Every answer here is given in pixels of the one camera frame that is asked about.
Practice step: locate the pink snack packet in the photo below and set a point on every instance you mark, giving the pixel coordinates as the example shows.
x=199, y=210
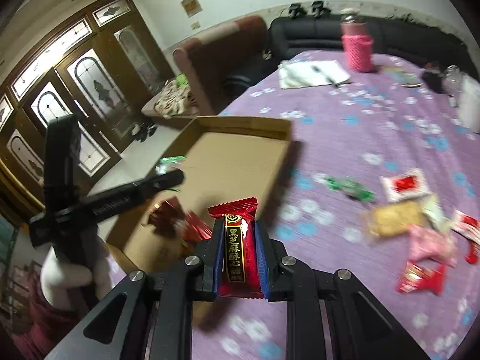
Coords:
x=426, y=243

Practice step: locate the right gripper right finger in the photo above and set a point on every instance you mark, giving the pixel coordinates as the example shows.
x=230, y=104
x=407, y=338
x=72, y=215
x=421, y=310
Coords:
x=329, y=315

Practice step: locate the patterned blanket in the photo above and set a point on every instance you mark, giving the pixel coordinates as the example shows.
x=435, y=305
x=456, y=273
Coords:
x=176, y=99

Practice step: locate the small white green packet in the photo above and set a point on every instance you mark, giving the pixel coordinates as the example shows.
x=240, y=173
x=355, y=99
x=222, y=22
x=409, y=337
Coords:
x=433, y=211

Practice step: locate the clear biscuit packet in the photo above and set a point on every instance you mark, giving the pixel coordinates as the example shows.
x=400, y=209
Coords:
x=394, y=219

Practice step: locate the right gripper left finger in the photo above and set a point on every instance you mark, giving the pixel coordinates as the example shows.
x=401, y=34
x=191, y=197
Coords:
x=145, y=316

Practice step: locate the dark red gold-character packet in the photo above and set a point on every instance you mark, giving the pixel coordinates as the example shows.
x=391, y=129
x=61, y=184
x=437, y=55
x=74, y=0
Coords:
x=169, y=220

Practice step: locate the black pen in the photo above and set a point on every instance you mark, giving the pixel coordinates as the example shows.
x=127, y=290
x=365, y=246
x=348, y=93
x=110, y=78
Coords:
x=327, y=78

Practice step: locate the green candy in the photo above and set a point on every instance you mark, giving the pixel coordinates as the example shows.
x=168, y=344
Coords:
x=351, y=188

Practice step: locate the brown armchair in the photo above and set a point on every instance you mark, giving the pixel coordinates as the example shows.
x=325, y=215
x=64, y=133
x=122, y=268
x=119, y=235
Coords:
x=208, y=57

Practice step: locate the clear glass cup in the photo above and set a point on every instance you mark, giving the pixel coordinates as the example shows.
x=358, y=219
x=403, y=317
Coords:
x=451, y=83

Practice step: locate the red black-label snack bar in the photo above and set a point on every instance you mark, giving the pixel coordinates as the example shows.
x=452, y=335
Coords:
x=239, y=272

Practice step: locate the pink sleeved thermos bottle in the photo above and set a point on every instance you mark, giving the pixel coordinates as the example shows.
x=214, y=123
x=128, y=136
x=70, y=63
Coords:
x=357, y=43

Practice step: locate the phone on table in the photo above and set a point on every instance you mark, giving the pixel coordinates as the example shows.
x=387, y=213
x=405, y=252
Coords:
x=405, y=79

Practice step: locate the white notepad paper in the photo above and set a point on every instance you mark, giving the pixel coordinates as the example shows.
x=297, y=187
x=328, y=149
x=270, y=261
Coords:
x=299, y=74

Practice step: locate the red white small packet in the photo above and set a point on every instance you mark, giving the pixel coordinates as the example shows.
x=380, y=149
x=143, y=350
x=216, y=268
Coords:
x=466, y=225

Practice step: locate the green-end clear candy packet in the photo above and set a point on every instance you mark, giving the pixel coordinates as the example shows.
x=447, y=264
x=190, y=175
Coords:
x=169, y=164

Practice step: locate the black leather sofa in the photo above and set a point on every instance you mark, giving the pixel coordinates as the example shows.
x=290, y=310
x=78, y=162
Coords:
x=418, y=43

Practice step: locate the red round-logo packet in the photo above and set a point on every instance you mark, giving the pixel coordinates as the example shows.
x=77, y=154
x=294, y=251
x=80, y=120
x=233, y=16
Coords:
x=417, y=278

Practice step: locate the wooden glass doors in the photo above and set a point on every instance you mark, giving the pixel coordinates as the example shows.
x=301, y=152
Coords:
x=101, y=65

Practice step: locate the person left hand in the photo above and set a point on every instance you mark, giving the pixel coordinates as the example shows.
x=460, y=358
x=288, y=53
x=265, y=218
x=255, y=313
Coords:
x=57, y=277

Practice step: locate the white plastic jar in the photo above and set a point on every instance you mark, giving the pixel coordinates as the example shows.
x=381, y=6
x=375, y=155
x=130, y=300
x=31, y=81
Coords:
x=469, y=104

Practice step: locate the purple floral tablecloth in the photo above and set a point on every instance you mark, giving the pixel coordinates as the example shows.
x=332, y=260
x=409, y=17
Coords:
x=364, y=129

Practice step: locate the black small pouch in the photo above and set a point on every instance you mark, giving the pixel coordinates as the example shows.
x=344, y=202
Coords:
x=433, y=78

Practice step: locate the white red square packet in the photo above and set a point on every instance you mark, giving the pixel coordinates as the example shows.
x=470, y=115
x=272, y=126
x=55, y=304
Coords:
x=409, y=185

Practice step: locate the cardboard tray box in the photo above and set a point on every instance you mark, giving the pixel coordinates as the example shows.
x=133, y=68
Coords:
x=227, y=158

